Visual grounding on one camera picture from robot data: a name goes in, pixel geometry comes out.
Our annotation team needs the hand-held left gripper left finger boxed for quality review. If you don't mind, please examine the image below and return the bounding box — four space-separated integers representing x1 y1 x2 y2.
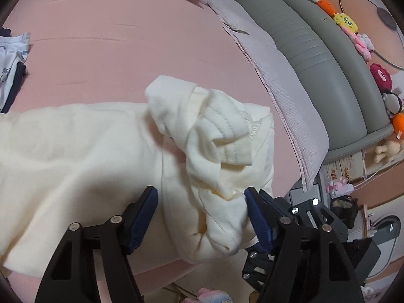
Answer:
35 186 159 303

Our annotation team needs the grey round plush toy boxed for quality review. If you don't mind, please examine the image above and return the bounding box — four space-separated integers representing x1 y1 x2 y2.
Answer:
381 88 404 115

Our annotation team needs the bed with pink sheet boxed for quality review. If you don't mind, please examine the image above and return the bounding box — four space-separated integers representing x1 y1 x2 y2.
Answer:
0 0 316 303

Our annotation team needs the small orange ball plush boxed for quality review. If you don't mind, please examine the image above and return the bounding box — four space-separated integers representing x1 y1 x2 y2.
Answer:
391 112 404 135

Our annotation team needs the grey round disc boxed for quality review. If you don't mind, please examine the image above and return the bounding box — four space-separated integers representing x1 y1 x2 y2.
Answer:
377 6 397 28

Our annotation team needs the printed paper box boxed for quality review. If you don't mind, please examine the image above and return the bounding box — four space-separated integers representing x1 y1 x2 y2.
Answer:
324 152 366 184

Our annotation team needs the magenta plush toy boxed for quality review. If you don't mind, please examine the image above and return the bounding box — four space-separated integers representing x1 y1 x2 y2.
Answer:
369 63 394 90

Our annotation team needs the orange carrot plush toy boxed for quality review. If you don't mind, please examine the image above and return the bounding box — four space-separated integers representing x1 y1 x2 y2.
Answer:
316 0 336 17

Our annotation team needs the grey padded headboard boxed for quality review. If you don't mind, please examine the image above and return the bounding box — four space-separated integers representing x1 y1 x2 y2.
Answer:
223 0 394 165

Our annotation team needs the yellow plush toy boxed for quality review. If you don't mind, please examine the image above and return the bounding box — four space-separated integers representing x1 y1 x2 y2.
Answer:
333 13 359 34

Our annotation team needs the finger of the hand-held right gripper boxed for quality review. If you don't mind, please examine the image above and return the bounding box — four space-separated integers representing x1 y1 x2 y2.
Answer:
259 190 348 244
242 249 277 291

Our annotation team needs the pink plush toy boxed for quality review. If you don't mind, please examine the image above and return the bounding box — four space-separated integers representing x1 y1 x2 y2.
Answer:
342 27 376 62

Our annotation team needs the dark brown bag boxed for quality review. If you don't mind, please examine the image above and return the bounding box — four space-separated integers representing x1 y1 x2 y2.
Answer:
330 195 360 229

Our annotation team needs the navy garment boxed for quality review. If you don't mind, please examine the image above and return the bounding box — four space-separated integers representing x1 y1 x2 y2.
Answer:
0 27 28 114

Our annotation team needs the small pink toy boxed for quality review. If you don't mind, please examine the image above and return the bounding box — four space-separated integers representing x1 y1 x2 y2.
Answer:
326 177 355 195

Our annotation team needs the beige plush toy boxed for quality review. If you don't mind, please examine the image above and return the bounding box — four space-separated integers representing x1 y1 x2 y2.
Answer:
374 139 404 165

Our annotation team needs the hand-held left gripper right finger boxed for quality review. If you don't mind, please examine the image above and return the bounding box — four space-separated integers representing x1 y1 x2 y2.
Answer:
244 187 363 303

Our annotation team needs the cream shirt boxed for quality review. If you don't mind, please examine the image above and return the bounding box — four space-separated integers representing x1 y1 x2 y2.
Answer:
0 75 275 273

